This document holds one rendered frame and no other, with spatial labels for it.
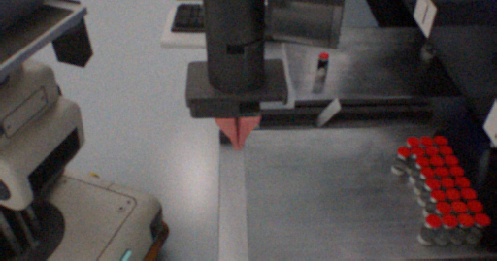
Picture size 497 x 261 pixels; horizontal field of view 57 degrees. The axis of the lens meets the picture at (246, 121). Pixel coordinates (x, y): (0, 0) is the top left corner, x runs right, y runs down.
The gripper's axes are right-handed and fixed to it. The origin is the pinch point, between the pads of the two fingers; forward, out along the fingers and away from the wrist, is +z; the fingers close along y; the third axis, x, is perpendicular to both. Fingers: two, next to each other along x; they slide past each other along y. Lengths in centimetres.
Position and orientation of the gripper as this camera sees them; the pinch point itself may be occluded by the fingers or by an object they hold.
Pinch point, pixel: (238, 142)
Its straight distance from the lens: 53.3
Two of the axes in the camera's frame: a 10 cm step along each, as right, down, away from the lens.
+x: -0.4, -6.5, 7.6
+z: 0.1, 7.6, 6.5
